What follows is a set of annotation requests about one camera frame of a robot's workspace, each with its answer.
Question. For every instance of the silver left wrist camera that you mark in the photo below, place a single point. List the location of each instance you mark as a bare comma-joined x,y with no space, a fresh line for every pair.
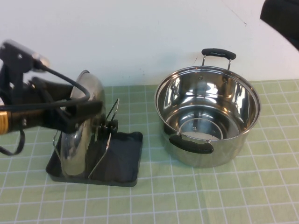
25,52

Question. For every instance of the green checkered tablecloth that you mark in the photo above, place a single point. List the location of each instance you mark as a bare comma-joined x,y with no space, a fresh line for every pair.
210,198

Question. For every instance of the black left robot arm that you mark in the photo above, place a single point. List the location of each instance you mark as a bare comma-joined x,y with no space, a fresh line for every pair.
16,120

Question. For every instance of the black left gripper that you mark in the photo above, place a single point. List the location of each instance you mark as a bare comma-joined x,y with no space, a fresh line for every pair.
56,116

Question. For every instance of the stainless steel lid black knob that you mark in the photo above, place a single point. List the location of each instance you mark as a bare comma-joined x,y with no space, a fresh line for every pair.
74,149

